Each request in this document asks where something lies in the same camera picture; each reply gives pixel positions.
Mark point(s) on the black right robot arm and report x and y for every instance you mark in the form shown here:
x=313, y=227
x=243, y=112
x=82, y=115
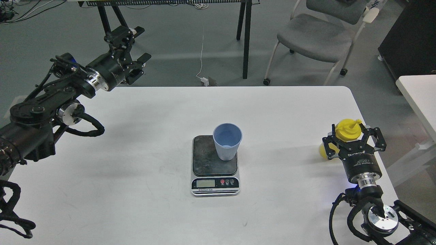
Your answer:
x=355, y=145

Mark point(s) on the black cabinet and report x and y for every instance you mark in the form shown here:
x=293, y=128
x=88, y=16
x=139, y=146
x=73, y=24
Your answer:
x=409, y=49

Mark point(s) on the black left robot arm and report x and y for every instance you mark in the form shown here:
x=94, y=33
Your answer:
x=52, y=108

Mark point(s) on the grey office chair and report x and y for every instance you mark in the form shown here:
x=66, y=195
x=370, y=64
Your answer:
x=322, y=40

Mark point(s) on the yellow squeeze bottle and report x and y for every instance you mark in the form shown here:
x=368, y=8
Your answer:
x=346, y=130

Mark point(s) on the digital kitchen scale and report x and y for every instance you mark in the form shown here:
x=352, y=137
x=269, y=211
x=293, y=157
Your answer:
x=210, y=175

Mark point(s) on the black trestle table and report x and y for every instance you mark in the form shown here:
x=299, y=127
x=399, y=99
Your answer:
x=224, y=26

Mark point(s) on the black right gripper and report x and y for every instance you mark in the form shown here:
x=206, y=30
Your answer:
x=360, y=165

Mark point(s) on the white side table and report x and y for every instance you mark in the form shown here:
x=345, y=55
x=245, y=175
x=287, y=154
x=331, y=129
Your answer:
x=420, y=93

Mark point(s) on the light blue plastic cup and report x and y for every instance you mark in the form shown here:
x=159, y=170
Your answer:
x=227, y=138

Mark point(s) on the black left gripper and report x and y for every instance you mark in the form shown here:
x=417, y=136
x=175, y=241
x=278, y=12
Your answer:
x=109, y=70

